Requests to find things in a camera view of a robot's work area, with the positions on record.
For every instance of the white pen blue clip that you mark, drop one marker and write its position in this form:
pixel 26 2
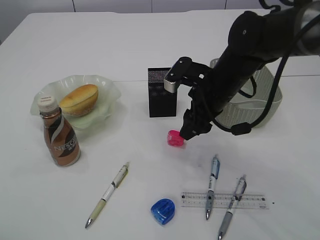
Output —
pixel 210 196

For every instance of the transparent plastic ruler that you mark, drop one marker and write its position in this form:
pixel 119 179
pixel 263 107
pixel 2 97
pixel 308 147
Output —
pixel 222 200

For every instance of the blue pencil sharpener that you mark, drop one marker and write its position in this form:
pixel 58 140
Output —
pixel 163 211

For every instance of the yellow bread roll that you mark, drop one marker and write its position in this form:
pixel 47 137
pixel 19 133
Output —
pixel 80 101

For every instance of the black mesh pen holder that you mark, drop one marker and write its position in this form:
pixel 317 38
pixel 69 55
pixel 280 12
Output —
pixel 161 103

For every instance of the green plastic woven basket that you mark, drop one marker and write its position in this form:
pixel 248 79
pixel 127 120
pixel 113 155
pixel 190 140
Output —
pixel 241 109

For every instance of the white pen beige grip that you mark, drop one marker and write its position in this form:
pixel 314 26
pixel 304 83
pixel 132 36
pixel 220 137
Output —
pixel 107 194

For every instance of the pink pencil sharpener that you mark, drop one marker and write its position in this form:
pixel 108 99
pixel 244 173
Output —
pixel 174 139

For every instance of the clear pen grey grip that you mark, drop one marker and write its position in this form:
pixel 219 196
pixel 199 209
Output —
pixel 234 202

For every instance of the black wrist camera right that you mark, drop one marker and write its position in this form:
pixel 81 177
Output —
pixel 173 78

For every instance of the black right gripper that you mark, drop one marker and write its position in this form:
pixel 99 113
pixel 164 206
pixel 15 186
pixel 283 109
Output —
pixel 197 119

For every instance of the translucent green wavy plate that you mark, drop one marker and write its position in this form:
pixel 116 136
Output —
pixel 108 94

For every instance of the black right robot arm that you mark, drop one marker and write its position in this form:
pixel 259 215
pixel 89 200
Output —
pixel 253 42

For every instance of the brown Nescafe coffee bottle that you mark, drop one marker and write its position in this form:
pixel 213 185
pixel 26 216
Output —
pixel 59 135

